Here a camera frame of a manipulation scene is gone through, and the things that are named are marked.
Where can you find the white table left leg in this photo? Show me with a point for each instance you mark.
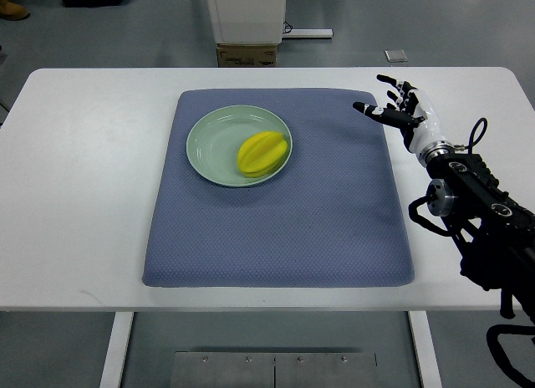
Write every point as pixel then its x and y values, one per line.
pixel 118 345

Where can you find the white table leg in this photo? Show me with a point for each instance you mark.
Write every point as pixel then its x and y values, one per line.
pixel 424 350
pixel 118 345

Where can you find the metal floor plate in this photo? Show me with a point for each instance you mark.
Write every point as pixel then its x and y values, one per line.
pixel 272 369

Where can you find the brown shoe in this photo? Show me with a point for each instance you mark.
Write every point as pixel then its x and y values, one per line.
pixel 12 11

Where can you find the white floor rail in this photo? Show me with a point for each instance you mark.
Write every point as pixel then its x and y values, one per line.
pixel 309 33

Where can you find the blue quilted mat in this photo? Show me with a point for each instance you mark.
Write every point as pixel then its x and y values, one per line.
pixel 331 218

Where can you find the white cabinet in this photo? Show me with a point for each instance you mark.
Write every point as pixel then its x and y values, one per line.
pixel 250 22

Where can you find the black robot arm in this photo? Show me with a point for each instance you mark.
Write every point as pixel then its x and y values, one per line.
pixel 493 233

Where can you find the cardboard box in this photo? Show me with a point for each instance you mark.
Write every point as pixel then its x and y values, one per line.
pixel 246 56

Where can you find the yellow starfruit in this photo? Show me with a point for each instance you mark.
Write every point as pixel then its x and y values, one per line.
pixel 260 153

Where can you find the grey floor socket cover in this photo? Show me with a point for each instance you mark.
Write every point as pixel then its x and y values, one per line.
pixel 395 56

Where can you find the light green plate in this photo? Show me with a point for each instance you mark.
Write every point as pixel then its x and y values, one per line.
pixel 214 140

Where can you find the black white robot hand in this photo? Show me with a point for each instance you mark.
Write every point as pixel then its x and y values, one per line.
pixel 412 113

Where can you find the white table right leg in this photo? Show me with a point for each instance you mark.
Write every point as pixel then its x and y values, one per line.
pixel 424 350

